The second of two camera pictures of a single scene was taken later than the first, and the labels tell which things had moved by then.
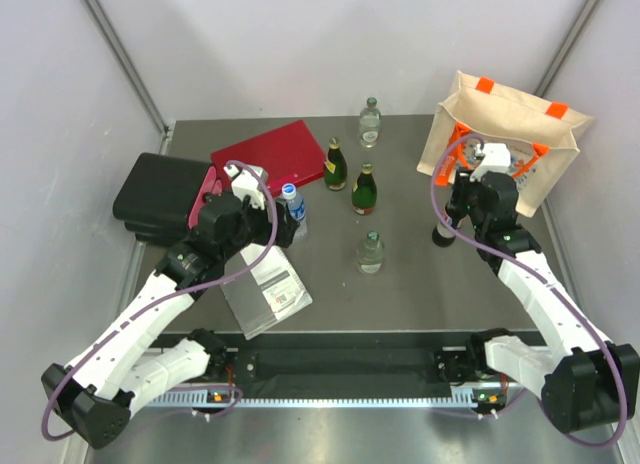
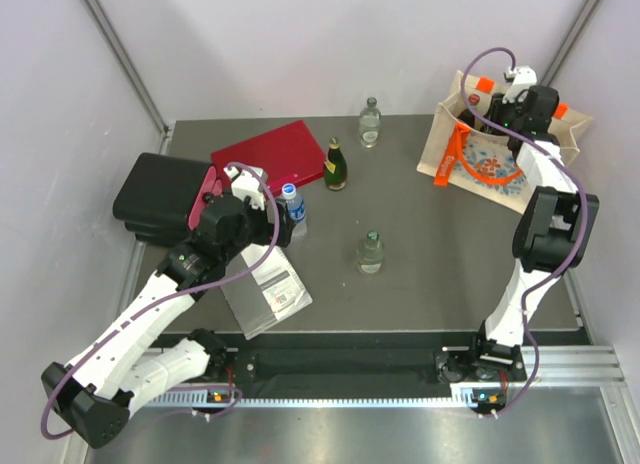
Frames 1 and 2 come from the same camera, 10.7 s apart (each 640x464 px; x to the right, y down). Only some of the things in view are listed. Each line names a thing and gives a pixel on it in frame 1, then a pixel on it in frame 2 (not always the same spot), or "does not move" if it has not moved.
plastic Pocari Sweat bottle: x=297 y=210 does not move
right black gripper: x=463 y=183 → x=498 y=105
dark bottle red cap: x=442 y=236 → x=466 y=116
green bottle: x=335 y=166 does not move
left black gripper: x=287 y=224 does not move
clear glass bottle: x=370 y=124 does not move
